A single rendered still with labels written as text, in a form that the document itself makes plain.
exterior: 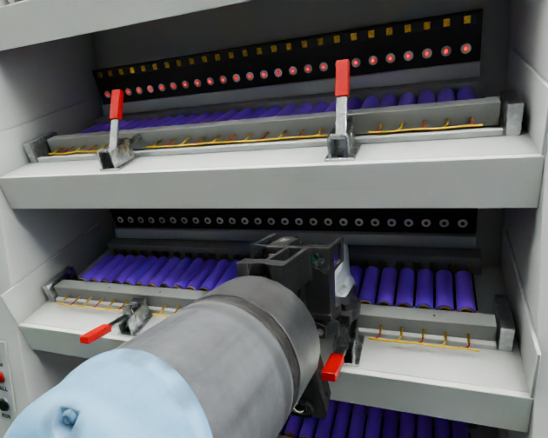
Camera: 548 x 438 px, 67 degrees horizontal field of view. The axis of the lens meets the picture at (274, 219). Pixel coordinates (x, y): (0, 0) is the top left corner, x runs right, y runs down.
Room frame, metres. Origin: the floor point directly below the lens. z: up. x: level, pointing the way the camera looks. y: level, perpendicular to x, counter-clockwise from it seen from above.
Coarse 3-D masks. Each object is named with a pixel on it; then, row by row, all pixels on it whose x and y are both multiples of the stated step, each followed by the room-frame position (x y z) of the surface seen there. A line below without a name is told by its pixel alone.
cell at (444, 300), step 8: (440, 272) 0.46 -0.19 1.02; (448, 272) 0.46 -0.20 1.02; (440, 280) 0.45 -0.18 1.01; (448, 280) 0.45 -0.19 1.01; (440, 288) 0.44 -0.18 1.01; (448, 288) 0.43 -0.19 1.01; (440, 296) 0.42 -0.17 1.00; (448, 296) 0.42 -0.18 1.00; (440, 304) 0.41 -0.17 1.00; (448, 304) 0.41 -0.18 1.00
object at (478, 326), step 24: (72, 288) 0.56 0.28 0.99; (96, 288) 0.55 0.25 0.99; (120, 288) 0.54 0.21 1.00; (144, 288) 0.53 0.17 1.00; (168, 288) 0.52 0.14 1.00; (360, 312) 0.41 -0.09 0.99; (384, 312) 0.41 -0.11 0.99; (408, 312) 0.40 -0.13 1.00; (432, 312) 0.40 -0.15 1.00; (456, 312) 0.39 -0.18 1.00; (456, 336) 0.38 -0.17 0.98; (480, 336) 0.37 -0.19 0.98
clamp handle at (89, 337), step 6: (126, 312) 0.48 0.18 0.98; (120, 318) 0.47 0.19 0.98; (126, 318) 0.47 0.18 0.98; (102, 324) 0.45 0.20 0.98; (108, 324) 0.45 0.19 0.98; (114, 324) 0.46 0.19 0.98; (90, 330) 0.44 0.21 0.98; (96, 330) 0.43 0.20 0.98; (102, 330) 0.44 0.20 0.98; (108, 330) 0.44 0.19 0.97; (84, 336) 0.42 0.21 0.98; (90, 336) 0.42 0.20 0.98; (96, 336) 0.43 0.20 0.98; (84, 342) 0.42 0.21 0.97; (90, 342) 0.42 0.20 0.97
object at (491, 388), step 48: (96, 240) 0.68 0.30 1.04; (240, 240) 0.60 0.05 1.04; (384, 240) 0.52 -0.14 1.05; (432, 240) 0.50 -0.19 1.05; (48, 288) 0.57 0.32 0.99; (480, 288) 0.45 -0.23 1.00; (48, 336) 0.52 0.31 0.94; (528, 336) 0.33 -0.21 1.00; (336, 384) 0.38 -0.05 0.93; (384, 384) 0.36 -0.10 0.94; (432, 384) 0.34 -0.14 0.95; (480, 384) 0.34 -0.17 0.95; (528, 384) 0.32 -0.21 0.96
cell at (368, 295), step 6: (366, 270) 0.49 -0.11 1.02; (372, 270) 0.49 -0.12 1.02; (378, 270) 0.49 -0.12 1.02; (366, 276) 0.48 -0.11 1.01; (372, 276) 0.47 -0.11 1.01; (378, 276) 0.48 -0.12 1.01; (366, 282) 0.47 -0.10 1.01; (372, 282) 0.46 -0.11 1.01; (366, 288) 0.46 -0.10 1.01; (372, 288) 0.46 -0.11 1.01; (360, 294) 0.45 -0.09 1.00; (366, 294) 0.45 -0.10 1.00; (372, 294) 0.45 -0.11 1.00; (366, 300) 0.44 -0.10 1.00; (372, 300) 0.44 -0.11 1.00
